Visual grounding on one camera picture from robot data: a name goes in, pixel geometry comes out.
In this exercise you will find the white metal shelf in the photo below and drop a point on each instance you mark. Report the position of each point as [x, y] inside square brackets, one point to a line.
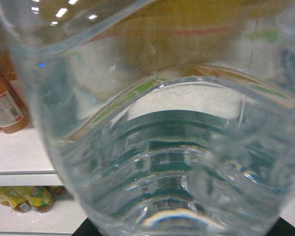
[23, 160]

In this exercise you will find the yellow lemon tea bottle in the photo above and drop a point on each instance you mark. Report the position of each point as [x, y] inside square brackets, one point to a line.
[39, 197]

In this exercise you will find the orange juice bottle white label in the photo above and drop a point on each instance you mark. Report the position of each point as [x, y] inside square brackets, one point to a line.
[12, 118]

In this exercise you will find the clear water bottle green label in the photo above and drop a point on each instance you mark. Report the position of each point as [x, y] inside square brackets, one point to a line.
[163, 117]

